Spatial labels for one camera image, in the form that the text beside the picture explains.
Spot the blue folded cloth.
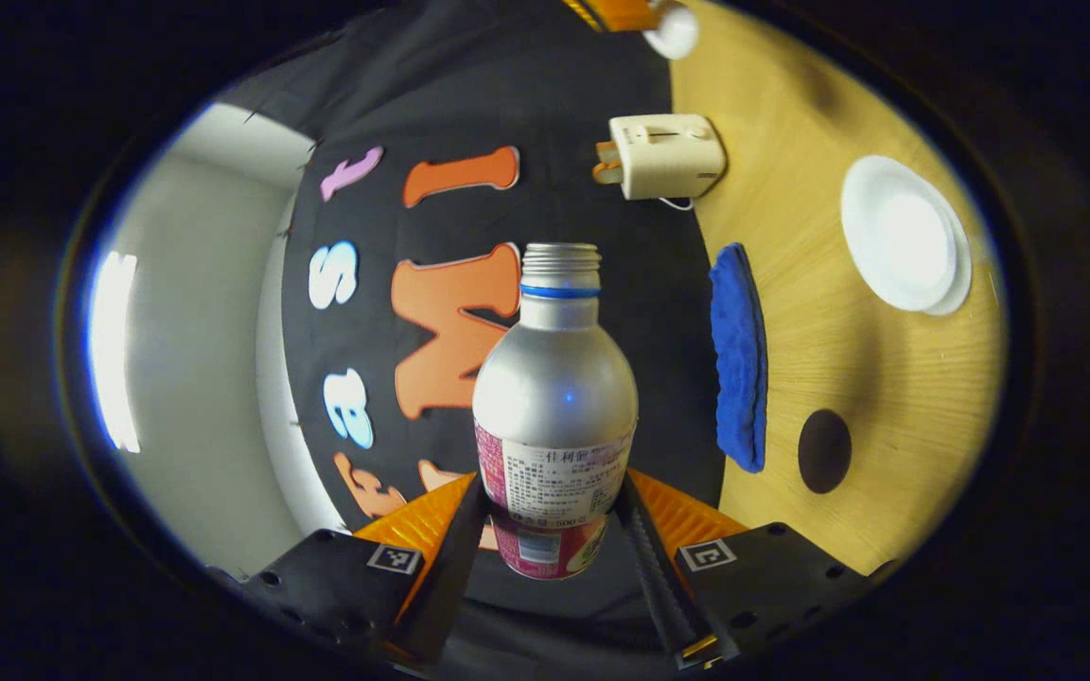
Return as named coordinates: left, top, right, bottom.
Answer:
left=709, top=243, right=769, bottom=474

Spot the ceiling light strip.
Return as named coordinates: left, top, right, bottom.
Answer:
left=91, top=251, right=141, bottom=453

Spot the white saucer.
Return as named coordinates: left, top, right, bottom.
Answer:
left=923, top=203, right=974, bottom=317

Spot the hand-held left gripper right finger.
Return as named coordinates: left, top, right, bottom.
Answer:
left=614, top=469, right=875, bottom=672

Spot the white teacup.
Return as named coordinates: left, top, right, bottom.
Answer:
left=840, top=155, right=958, bottom=313

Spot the cream white toaster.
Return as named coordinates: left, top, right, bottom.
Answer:
left=608, top=113, right=728, bottom=201

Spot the silver water bottle red label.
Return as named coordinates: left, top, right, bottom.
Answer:
left=472, top=243, right=641, bottom=580

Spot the dark brown round coaster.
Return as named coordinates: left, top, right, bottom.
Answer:
left=798, top=409, right=853, bottom=495

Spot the black backdrop cloth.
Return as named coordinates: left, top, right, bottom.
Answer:
left=214, top=0, right=730, bottom=678

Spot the white teacup lid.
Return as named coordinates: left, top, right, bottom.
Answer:
left=642, top=0, right=700, bottom=61

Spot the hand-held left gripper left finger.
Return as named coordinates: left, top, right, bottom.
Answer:
left=247, top=471, right=489, bottom=665

